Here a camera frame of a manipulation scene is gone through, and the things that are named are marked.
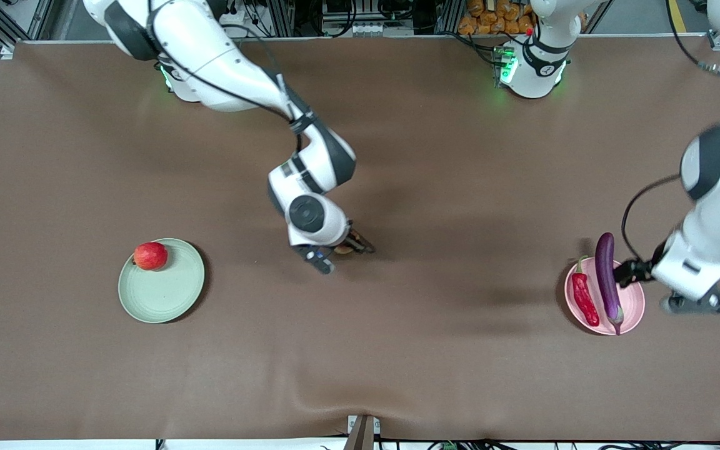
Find purple eggplant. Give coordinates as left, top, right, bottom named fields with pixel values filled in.
left=594, top=232, right=625, bottom=336

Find red chili pepper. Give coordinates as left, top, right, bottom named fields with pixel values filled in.
left=571, top=256, right=601, bottom=328

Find red apple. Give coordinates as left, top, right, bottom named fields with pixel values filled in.
left=133, top=242, right=169, bottom=271

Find pink plate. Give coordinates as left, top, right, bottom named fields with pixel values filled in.
left=564, top=257, right=646, bottom=336

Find green plate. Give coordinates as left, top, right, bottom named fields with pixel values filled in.
left=118, top=238, right=206, bottom=324

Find metal table clamp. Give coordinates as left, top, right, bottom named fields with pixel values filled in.
left=344, top=414, right=381, bottom=450

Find white power strip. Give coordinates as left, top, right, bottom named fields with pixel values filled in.
left=219, top=9, right=262, bottom=29

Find pile of orange items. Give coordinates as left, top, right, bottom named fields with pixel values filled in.
left=458, top=0, right=536, bottom=36

